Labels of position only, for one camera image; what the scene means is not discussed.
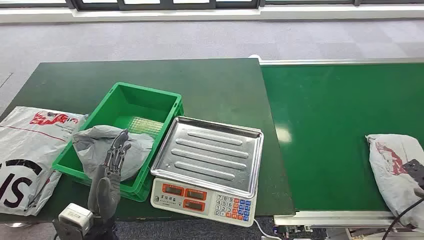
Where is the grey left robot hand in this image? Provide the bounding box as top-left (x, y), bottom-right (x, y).
top-left (87, 129), bottom-right (132, 223)

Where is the grey mailer bag red print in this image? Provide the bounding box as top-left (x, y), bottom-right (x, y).
top-left (365, 133), bottom-right (424, 229)

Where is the green conveyor belt machine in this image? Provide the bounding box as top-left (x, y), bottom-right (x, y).
top-left (248, 54), bottom-right (424, 240)

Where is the plain grey mailer bag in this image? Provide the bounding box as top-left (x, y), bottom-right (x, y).
top-left (72, 124), bottom-right (155, 182)

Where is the large white printed mailer bag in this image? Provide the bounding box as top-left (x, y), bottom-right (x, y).
top-left (0, 105), bottom-right (90, 217)

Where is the chrome table foot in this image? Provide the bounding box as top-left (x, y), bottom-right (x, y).
top-left (4, 222), bottom-right (34, 229)

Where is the white electronic scale body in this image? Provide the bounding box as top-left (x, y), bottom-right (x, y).
top-left (150, 177), bottom-right (259, 228)

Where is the green plastic crate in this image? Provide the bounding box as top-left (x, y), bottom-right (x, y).
top-left (52, 82), bottom-right (185, 203)

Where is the steel scale tray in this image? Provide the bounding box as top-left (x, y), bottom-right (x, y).
top-left (150, 115), bottom-right (265, 199)

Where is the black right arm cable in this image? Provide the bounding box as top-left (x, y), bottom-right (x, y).
top-left (381, 197), bottom-right (424, 240)

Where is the white scale power cable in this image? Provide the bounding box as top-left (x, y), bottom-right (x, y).
top-left (253, 218), bottom-right (283, 240)

